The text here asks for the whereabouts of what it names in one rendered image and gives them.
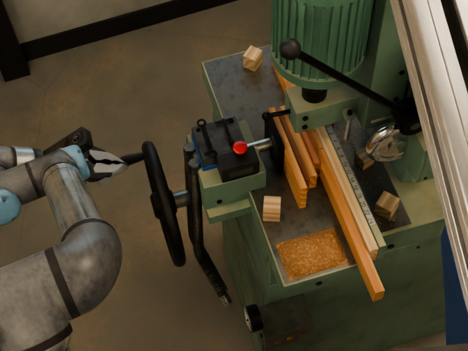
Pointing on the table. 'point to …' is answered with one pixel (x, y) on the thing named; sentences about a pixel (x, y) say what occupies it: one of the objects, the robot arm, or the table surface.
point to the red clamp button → (239, 147)
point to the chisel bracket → (333, 115)
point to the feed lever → (410, 125)
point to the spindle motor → (321, 38)
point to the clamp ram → (277, 152)
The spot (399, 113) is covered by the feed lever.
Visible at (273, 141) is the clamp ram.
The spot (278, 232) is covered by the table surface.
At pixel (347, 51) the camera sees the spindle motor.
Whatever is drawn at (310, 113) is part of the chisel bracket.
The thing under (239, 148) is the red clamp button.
